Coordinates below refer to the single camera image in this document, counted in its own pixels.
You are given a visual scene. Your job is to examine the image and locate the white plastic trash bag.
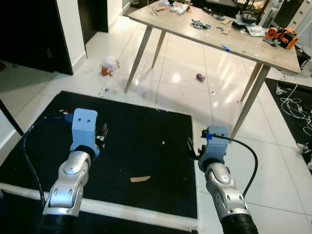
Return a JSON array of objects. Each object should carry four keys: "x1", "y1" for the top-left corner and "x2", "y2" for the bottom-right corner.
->
[{"x1": 99, "y1": 55, "x2": 121, "y2": 79}]

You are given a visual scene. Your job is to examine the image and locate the black floor rug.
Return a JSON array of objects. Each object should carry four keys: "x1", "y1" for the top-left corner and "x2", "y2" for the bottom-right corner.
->
[{"x1": 0, "y1": 91, "x2": 198, "y2": 220}]

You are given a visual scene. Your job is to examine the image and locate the flat brown cardboard scrap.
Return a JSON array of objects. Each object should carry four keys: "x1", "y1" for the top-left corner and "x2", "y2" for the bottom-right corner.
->
[{"x1": 130, "y1": 175, "x2": 152, "y2": 183}]

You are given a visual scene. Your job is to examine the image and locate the black slanted furniture leg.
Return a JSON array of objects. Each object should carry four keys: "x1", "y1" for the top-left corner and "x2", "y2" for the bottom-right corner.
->
[{"x1": 0, "y1": 99, "x2": 24, "y2": 137}]

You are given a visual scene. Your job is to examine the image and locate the black floor mat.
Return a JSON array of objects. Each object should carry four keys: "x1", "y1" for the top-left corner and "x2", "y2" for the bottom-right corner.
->
[{"x1": 265, "y1": 77, "x2": 312, "y2": 164}]

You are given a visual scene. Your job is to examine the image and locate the light wooden table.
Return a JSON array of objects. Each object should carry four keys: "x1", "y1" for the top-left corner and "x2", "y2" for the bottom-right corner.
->
[{"x1": 124, "y1": 1, "x2": 302, "y2": 138}]

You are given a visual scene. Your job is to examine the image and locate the grey plastic parts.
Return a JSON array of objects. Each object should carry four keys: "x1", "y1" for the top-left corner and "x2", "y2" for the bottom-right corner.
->
[{"x1": 191, "y1": 18, "x2": 212, "y2": 30}]

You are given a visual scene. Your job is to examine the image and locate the black cabinet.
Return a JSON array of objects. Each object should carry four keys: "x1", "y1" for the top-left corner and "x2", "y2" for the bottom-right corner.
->
[{"x1": 0, "y1": 0, "x2": 74, "y2": 77}]

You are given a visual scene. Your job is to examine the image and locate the white printed package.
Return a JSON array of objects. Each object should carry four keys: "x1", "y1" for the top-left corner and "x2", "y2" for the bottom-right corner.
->
[{"x1": 246, "y1": 25, "x2": 268, "y2": 38}]

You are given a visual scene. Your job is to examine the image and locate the black tool case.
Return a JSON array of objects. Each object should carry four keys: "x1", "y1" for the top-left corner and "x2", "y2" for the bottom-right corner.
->
[{"x1": 231, "y1": 12, "x2": 257, "y2": 31}]

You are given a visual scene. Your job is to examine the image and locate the white rolled paper bundle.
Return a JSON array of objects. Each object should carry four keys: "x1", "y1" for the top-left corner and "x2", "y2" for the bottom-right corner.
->
[{"x1": 168, "y1": 4, "x2": 191, "y2": 15}]

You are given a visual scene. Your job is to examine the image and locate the orange and black power tool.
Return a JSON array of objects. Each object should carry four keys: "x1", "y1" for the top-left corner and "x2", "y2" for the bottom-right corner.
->
[{"x1": 263, "y1": 26, "x2": 300, "y2": 50}]

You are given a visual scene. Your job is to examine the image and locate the clear plastic cylinder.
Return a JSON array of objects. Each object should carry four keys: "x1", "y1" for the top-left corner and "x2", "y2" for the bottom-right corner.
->
[{"x1": 258, "y1": 0, "x2": 284, "y2": 28}]

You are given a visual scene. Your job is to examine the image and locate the light blue left wrist camera mount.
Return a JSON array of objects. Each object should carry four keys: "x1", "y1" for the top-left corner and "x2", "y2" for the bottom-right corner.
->
[{"x1": 70, "y1": 108, "x2": 100, "y2": 157}]

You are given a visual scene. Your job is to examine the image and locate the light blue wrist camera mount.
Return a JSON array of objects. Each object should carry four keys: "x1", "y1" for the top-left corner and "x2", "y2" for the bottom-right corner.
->
[
  {"x1": 70, "y1": 108, "x2": 100, "y2": 157},
  {"x1": 198, "y1": 125, "x2": 230, "y2": 170}
]

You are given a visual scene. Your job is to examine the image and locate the light blue right wrist camera mount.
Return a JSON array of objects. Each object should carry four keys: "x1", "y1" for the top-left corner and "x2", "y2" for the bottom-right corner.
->
[{"x1": 198, "y1": 125, "x2": 230, "y2": 170}]

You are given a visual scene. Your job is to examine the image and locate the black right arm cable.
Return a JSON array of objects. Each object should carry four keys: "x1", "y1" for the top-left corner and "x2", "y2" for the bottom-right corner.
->
[{"x1": 214, "y1": 134, "x2": 259, "y2": 199}]

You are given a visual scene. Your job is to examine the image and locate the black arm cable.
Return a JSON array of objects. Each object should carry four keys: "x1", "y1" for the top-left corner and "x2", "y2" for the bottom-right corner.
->
[
  {"x1": 214, "y1": 134, "x2": 259, "y2": 199},
  {"x1": 21, "y1": 114, "x2": 75, "y2": 208}
]

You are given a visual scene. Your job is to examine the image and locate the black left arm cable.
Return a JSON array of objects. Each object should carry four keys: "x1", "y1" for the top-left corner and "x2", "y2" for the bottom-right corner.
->
[{"x1": 21, "y1": 114, "x2": 75, "y2": 208}]

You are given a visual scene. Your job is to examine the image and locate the white tangled cable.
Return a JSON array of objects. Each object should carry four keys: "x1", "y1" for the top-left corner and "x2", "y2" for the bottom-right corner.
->
[{"x1": 274, "y1": 82, "x2": 312, "y2": 138}]

